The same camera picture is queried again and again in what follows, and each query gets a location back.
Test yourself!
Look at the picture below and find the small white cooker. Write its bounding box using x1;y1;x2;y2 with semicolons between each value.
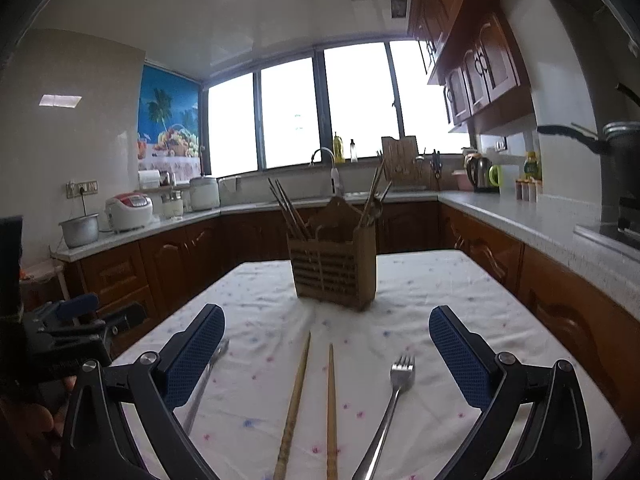
160;191;184;219

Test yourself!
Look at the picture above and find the white red rice cooker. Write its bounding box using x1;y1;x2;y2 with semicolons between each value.
105;193;153;233

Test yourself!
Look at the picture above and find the aluminium pot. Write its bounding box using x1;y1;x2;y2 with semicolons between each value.
58;214;100;249

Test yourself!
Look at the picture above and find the metal spoon on table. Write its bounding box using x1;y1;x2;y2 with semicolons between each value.
183;338;229;436

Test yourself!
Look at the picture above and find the wooden dish rack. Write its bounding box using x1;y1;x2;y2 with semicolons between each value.
381;136;427;188

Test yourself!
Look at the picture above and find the yellow dish soap bottle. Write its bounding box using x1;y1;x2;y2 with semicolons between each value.
332;133;345;164

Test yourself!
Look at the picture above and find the wooden utensil holder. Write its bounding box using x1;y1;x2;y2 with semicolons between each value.
288;197;378;311

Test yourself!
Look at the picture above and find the pink container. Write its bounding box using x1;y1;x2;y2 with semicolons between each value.
452;169;474;192

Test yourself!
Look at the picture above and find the fruit poster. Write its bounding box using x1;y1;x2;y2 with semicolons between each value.
138;64;201;182

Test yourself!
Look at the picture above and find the black pan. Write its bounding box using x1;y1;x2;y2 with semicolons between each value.
537;120;639;210

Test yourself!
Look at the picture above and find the white floral tablecloth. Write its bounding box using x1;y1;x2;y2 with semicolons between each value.
109;248;632;480

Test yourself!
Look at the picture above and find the metal spoon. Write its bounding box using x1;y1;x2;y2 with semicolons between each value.
366;182;392;226
183;338;229;436

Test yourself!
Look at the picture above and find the kitchen faucet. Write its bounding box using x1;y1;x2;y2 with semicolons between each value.
309;147;345;196

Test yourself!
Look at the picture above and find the electric kettle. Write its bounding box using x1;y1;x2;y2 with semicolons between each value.
464;153;498;193

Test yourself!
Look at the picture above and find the green cup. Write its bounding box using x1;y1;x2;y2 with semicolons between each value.
488;165;502;188

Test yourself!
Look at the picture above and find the wooden chopstick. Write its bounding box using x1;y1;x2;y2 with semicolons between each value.
326;344;338;480
276;179;311;240
268;178;305;240
272;333;311;480

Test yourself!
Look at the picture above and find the metal fork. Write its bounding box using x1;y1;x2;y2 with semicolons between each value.
352;354;416;480

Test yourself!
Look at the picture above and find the yellow oil bottle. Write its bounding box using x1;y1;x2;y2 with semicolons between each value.
523;151;541;181

